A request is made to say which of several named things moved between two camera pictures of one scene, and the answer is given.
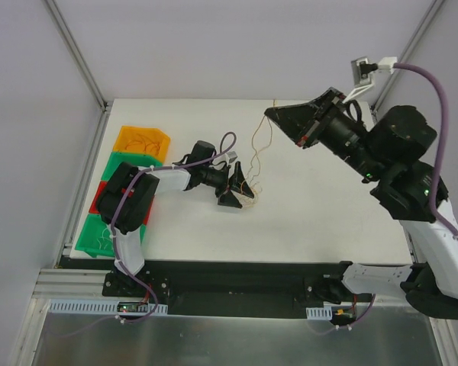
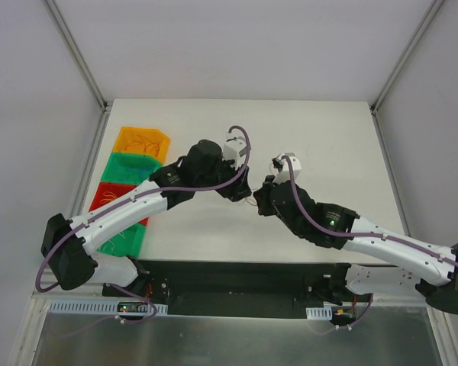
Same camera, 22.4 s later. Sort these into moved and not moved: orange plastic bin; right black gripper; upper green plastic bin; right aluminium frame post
Moved: right black gripper
Not moved: orange plastic bin; right aluminium frame post; upper green plastic bin
